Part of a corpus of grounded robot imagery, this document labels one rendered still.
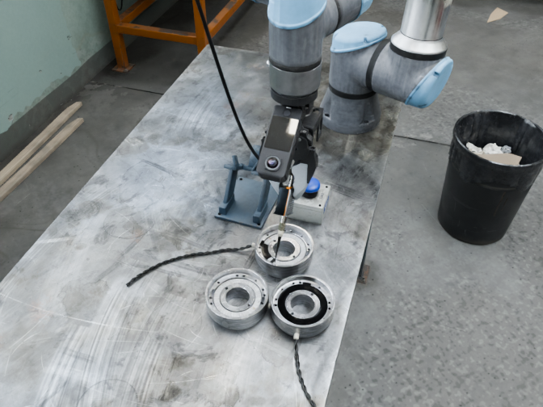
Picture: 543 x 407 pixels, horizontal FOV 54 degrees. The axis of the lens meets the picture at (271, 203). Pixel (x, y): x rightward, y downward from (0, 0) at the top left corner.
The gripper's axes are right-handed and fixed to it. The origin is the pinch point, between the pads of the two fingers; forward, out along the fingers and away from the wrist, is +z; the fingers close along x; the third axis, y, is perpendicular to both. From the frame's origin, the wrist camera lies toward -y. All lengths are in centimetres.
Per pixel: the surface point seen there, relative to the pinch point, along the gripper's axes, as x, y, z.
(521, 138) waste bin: -53, 120, 58
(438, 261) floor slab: -35, 81, 93
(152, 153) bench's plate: 37.7, 16.2, 13.2
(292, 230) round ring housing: -0.8, 1.5, 10.2
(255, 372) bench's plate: -4.2, -26.3, 13.1
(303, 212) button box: -1.0, 7.3, 10.8
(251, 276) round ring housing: 2.4, -11.3, 10.2
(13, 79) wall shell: 164, 97, 64
